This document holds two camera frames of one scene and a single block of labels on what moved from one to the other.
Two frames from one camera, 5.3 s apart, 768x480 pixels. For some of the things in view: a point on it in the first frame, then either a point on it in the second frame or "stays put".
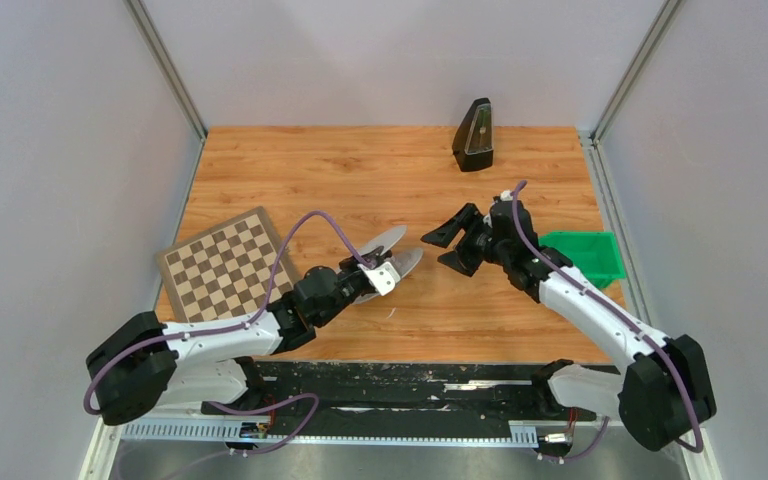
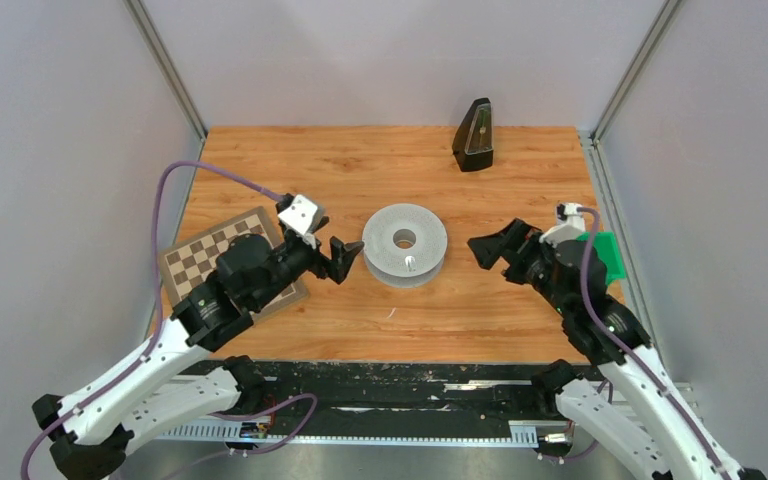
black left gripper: x=352 y=263 -> x=339 y=266
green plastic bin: x=597 y=254 stays put
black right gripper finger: x=461 y=262 -> x=488 y=249
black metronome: x=473 y=139 stays put
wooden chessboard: x=225 y=272 stays put
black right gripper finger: x=465 y=219 -> x=521 y=228
